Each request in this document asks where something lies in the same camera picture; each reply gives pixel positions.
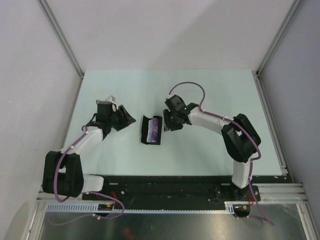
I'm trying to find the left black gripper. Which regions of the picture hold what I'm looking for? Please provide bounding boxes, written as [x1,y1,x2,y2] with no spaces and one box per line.
[107,105,136,132]

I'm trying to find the black glasses case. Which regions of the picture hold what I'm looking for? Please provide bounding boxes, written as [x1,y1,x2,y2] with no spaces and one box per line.
[140,115,163,146]

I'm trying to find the pink purple sunglasses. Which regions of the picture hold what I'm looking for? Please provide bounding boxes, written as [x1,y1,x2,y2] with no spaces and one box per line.
[148,118,161,143]

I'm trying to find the light blue cleaning cloth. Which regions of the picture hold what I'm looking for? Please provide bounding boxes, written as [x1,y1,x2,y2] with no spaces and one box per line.
[147,119,157,143]

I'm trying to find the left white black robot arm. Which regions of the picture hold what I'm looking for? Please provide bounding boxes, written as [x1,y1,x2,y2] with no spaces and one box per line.
[42,96,136,203]

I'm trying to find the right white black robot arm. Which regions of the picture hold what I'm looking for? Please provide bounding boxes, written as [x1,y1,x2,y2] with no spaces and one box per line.
[163,94,261,201]

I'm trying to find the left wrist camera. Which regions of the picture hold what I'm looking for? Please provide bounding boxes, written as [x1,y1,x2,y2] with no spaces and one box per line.
[96,95,118,112]

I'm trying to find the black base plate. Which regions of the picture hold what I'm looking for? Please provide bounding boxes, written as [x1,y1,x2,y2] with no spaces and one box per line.
[82,174,292,204]

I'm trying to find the white slotted cable duct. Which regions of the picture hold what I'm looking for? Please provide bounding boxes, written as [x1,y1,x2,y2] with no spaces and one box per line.
[45,202,235,215]

